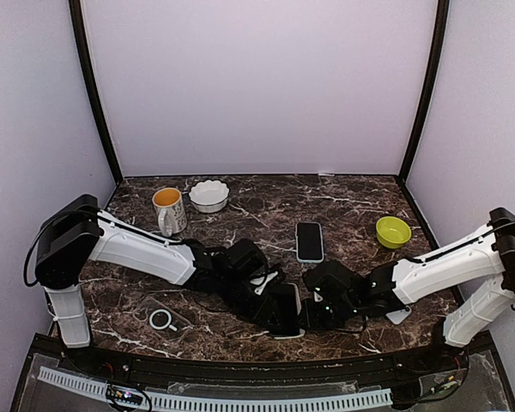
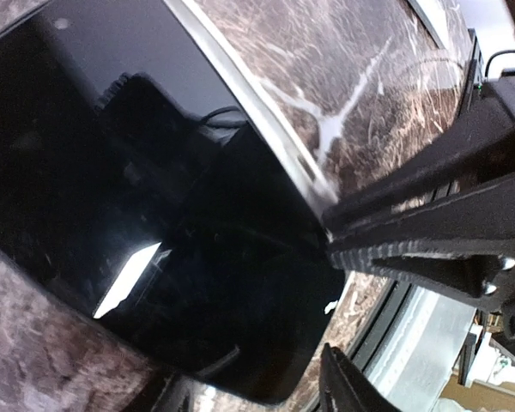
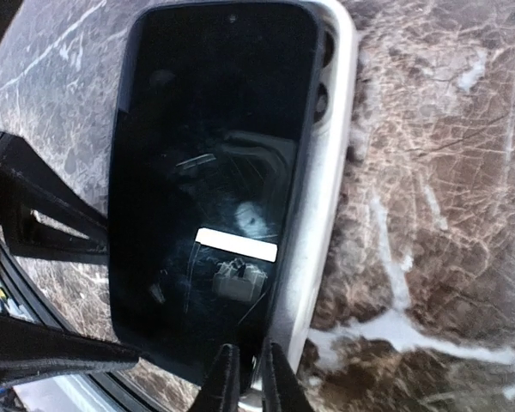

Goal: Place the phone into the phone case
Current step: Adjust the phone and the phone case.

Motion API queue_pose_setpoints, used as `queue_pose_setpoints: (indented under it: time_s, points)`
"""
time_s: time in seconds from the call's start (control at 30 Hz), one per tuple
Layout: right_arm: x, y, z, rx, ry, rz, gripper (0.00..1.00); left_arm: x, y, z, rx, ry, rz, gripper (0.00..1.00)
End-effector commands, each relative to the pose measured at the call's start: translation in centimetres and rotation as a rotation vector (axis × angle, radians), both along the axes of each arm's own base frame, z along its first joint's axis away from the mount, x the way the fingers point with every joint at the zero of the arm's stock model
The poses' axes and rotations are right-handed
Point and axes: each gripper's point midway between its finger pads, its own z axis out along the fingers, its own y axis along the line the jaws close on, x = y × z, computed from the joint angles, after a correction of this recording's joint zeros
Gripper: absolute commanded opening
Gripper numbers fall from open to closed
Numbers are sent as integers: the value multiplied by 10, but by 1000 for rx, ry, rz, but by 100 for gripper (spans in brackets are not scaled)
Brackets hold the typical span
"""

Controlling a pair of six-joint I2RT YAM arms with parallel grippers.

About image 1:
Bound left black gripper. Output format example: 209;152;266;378
217;274;284;330

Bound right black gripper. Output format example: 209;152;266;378
294;297;361;331

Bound clear white phone case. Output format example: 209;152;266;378
268;282;306;341

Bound black phone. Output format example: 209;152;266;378
268;282;301;338

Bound light blue phone case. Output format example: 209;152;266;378
295;221;325;264

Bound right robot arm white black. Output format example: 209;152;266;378
299;208;515;373

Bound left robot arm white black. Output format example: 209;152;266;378
23;194;285;374

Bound white phone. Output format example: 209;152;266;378
385;306;412;325

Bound transparent clear phone case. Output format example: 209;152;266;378
132;297;194;342

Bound green bowl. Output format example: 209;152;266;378
375;216;412;249

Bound white scalloped bowl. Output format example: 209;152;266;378
189;180;230;214

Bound floral white mug yellow inside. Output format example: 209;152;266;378
152;187;187;238

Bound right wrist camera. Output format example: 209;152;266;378
312;288;330;306

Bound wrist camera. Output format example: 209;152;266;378
250;270;283;295
312;288;330;306

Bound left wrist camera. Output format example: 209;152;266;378
250;270;283;295

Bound white slotted cable duct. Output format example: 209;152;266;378
37;367;393;412

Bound left black frame post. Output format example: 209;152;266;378
68;0;124;185

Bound black frame post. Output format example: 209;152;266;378
397;0;450;186
68;0;124;185

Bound right black frame post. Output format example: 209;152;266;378
397;0;450;186

